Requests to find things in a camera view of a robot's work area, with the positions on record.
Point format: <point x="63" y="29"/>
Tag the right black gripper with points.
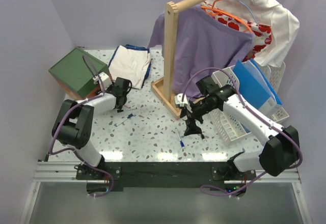
<point x="192" y="128"/>

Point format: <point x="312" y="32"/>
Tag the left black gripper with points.
<point x="119" y="102"/>

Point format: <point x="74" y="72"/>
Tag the black cap whiteboard pen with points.
<point x="126" y="110"/>

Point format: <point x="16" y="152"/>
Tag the blue cap whiteboard pen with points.
<point x="124" y="120"/>

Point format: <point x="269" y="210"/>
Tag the green drawer box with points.
<point x="73" y="69"/>

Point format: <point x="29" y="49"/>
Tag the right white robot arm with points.
<point x="281" y="147"/>

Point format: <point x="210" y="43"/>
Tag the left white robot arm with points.
<point x="73" y="126"/>

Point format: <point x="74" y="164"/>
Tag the folded white cloth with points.
<point x="130" y="67"/>

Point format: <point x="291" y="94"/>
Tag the wooden clothes rack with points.
<point x="162" y="88"/>

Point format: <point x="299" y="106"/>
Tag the white perforated file holder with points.
<point x="229" y="129"/>

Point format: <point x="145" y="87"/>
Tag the blue folder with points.
<point x="255" y="88"/>

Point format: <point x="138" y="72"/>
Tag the purple t-shirt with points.
<point x="204" y="42"/>

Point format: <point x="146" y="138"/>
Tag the orange hanger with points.
<point x="212" y="11"/>

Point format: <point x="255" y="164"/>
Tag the red floral white garment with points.
<point x="262" y="33"/>

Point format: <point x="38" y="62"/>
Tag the white shirt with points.
<point x="284" y="29"/>

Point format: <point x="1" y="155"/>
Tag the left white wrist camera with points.
<point x="103" y="80"/>

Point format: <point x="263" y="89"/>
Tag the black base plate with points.
<point x="159" y="175"/>

